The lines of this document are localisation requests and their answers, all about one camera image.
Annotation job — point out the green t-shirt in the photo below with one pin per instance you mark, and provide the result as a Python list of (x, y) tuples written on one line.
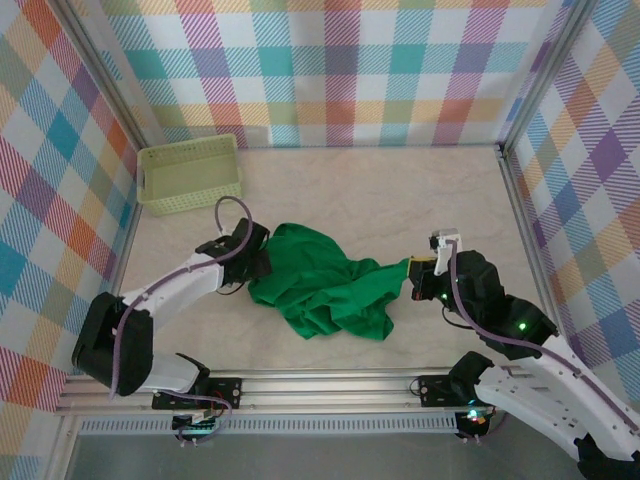
[(320, 280)]

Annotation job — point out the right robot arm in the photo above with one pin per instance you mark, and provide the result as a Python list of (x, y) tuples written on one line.
[(525, 400)]

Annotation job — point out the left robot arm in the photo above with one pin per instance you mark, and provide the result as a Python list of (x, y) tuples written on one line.
[(175, 295)]

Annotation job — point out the light green plastic basket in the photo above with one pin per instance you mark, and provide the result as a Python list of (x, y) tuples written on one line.
[(187, 175)]

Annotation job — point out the small circuit board with light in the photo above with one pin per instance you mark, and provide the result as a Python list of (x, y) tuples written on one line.
[(475, 417)]

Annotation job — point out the circuit board with green connector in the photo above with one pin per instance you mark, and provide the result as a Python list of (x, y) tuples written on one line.
[(197, 422)]

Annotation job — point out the aluminium table side rail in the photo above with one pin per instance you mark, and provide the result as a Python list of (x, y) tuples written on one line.
[(125, 255), (522, 220)]

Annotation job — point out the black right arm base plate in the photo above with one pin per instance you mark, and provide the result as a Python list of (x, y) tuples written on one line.
[(435, 390)]

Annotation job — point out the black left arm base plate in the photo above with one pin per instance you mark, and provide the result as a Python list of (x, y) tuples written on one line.
[(225, 390)]

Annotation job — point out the long aluminium base rail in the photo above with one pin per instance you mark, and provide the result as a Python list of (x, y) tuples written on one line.
[(325, 392)]

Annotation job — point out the aluminium frame post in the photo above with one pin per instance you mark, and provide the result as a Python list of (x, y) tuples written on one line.
[(545, 80), (100, 75)]

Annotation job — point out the aluminium frame leg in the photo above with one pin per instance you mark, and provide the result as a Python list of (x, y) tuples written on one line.
[(62, 445)]

